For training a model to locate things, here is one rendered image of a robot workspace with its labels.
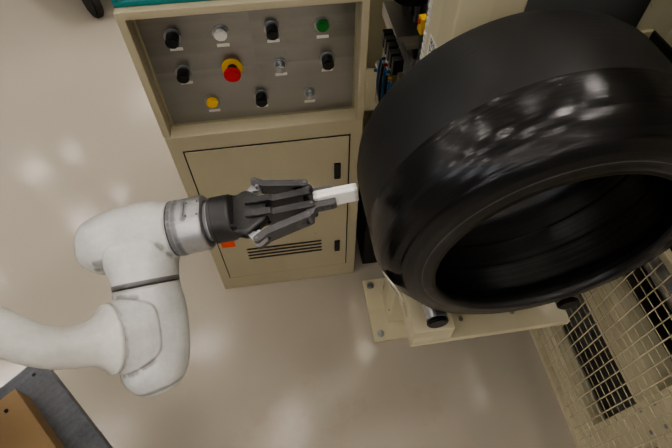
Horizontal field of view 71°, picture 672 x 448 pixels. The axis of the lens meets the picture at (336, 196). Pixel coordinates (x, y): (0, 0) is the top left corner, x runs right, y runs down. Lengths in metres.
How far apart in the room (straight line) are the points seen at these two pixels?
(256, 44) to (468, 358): 1.39
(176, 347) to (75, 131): 2.27
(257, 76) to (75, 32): 2.55
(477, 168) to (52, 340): 0.59
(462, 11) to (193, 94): 0.73
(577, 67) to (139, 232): 0.65
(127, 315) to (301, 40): 0.76
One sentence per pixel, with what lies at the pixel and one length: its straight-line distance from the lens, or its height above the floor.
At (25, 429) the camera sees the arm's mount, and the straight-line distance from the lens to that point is 1.31.
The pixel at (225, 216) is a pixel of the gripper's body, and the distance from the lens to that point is 0.74.
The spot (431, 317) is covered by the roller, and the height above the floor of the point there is 0.92.
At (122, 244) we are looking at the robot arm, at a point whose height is 1.22.
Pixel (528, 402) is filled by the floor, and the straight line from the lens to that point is 2.01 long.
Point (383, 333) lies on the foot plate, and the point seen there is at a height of 0.02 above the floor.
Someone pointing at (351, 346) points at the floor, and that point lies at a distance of 1.94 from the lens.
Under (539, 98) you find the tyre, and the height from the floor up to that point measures 1.43.
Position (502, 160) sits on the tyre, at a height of 1.38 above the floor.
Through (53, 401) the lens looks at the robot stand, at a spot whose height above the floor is 0.65.
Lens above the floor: 1.82
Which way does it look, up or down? 52 degrees down
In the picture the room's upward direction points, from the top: straight up
